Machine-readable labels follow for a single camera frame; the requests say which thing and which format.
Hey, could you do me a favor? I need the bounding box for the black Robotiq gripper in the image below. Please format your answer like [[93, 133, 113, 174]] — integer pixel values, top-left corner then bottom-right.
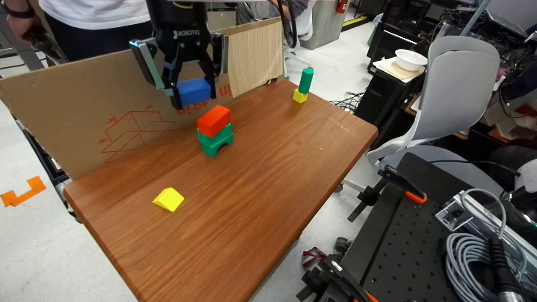
[[145, 0, 221, 110]]

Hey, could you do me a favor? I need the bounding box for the blue building block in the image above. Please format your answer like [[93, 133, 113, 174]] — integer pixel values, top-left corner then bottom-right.
[[174, 75, 212, 108]]

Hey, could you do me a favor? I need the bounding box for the orange building block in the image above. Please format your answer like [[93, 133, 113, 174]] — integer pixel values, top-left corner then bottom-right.
[[194, 103, 232, 138]]

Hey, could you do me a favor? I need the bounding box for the green arch building block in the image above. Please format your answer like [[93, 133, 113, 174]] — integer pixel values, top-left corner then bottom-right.
[[196, 122, 234, 159]]

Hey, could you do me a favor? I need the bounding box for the yellow cube building block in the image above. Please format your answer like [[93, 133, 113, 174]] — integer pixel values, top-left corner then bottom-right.
[[289, 86, 310, 105]]

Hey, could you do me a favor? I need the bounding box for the green cylinder building block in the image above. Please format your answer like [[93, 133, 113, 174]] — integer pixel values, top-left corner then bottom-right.
[[296, 65, 315, 95]]

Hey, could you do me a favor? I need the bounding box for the yellow wedge building block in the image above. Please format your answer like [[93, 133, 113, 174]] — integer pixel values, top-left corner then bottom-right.
[[150, 185, 185, 214]]

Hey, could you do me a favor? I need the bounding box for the light plywood panel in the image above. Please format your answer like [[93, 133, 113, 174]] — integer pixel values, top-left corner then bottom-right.
[[219, 16, 284, 98]]

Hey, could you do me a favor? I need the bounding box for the standing person white shirt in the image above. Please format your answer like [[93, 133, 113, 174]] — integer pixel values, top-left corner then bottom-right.
[[0, 0, 152, 63]]

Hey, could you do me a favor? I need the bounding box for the brown wooden table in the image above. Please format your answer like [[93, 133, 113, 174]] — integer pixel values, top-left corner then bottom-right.
[[63, 76, 380, 302]]

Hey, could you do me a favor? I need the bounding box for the black side table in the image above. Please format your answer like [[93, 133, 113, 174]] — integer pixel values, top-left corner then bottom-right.
[[353, 55, 429, 135]]

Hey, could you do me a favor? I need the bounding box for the white bowl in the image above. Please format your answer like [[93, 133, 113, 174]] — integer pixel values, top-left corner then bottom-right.
[[394, 46, 429, 71]]

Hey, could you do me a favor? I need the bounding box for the light grey office chair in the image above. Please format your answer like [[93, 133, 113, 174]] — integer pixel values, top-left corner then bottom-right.
[[365, 33, 501, 169]]

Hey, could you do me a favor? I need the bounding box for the black perforated breadboard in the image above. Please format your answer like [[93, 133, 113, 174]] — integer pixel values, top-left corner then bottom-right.
[[340, 150, 537, 302]]

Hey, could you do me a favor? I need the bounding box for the grey wrist camera bar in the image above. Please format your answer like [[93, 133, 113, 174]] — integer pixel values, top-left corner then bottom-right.
[[128, 36, 169, 93]]

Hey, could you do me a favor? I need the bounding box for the brown cardboard box wall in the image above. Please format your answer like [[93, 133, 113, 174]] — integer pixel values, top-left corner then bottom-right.
[[0, 31, 232, 180]]

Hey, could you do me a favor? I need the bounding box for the black clamp orange handle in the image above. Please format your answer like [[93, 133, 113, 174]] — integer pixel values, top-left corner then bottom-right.
[[295, 253, 382, 302], [347, 164, 429, 222]]

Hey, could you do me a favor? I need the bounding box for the silver aluminium rail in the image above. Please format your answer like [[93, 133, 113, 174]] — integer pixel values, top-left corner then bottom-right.
[[434, 187, 537, 269]]

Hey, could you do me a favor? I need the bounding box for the grey coiled cable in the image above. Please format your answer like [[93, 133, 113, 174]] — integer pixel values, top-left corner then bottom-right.
[[442, 231, 537, 302]]

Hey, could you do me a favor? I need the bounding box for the thick black cable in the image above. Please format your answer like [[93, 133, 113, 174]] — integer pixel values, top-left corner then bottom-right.
[[486, 236, 526, 302]]

